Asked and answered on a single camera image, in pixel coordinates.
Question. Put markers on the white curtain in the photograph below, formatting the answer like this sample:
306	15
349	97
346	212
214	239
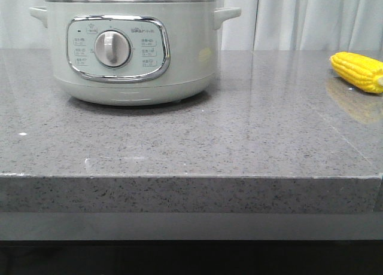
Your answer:
263	25

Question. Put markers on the pale green electric cooking pot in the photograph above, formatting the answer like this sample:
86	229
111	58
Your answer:
131	53

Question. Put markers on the yellow corn cob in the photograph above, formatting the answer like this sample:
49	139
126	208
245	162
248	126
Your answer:
361	71

